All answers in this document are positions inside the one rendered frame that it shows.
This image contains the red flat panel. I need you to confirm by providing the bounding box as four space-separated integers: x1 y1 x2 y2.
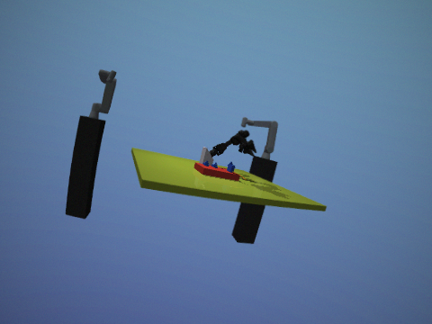
194 161 240 181

